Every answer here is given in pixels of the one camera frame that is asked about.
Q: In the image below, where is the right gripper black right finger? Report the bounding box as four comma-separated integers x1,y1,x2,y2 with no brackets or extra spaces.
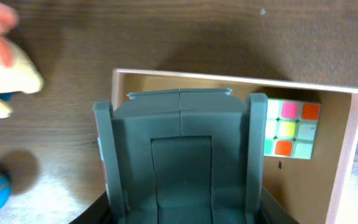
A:
258,187,299,224

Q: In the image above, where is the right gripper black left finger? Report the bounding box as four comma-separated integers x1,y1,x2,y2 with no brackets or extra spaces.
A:
70,192,112,224

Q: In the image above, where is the multicolour puzzle cube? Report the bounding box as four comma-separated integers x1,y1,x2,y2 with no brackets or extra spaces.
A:
264,98,321,160

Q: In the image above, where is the yellow grey toy truck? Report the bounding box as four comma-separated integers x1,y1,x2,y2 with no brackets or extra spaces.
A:
93,88,268,223

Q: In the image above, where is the open cardboard box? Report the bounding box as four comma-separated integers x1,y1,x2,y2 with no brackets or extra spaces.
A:
112,68,358,223

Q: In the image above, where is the yellow plush dog toy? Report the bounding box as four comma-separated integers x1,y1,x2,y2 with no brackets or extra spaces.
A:
0,0,45,119

